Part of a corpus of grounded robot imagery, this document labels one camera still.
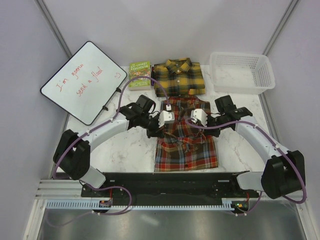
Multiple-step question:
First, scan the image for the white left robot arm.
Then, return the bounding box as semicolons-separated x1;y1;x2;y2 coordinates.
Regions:
53;95;175;197

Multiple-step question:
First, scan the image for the red brown plaid shirt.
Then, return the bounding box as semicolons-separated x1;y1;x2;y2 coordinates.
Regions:
154;96;218;172

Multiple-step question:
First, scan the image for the green treehouse book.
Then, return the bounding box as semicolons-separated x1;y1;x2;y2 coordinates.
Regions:
128;61;151;91

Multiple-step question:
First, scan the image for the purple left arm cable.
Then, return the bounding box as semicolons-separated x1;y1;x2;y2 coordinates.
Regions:
46;76;172;228

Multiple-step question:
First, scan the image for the white slotted cable duct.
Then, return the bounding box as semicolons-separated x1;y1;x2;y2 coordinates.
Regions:
46;199;235;211

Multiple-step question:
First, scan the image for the white dry-erase board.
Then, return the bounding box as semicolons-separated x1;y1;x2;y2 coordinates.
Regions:
40;41;127;126

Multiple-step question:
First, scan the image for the folded yellow plaid shirt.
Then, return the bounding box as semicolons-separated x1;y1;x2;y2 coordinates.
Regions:
153;57;206;97

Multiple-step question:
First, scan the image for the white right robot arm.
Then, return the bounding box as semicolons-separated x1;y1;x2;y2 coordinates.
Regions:
199;95;307;202

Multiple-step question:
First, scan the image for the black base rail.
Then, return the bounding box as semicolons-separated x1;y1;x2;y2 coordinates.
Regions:
81;172;259;207

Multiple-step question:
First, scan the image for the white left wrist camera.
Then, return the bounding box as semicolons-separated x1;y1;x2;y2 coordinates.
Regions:
158;110;175;127

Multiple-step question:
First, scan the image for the white plastic basket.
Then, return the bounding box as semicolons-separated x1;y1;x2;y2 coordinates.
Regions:
209;52;276;95

